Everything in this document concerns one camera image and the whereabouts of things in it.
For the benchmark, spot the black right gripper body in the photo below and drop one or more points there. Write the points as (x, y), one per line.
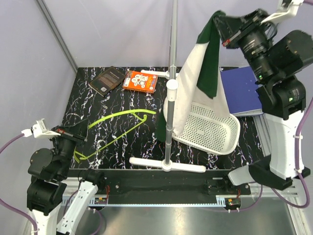
(256, 44)

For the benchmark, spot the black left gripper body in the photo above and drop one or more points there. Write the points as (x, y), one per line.
(66, 143)

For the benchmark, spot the green and white t shirt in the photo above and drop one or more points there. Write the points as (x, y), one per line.
(200, 78)

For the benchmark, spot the lime green clothes hanger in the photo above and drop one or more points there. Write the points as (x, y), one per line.
(107, 130)

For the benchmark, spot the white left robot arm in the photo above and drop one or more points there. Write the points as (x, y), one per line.
(49, 168)

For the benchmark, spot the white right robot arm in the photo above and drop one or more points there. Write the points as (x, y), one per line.
(282, 95)

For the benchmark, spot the dark brown book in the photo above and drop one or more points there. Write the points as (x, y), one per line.
(106, 81)

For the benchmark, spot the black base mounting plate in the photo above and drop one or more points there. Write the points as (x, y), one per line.
(153, 180)

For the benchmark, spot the orange book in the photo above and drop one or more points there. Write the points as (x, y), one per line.
(140, 82)

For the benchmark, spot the grey clothes rack stand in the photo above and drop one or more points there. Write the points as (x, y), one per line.
(172, 86)

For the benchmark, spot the white perforated plastic basket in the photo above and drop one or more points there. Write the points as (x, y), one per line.
(205, 131)

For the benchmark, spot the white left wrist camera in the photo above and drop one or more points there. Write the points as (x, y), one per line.
(40, 131)

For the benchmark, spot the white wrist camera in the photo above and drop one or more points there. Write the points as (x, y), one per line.
(286, 9)
(40, 131)

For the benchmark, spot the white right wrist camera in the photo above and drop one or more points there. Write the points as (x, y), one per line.
(286, 9)

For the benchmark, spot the blue ring binder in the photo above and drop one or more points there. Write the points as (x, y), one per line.
(240, 91)

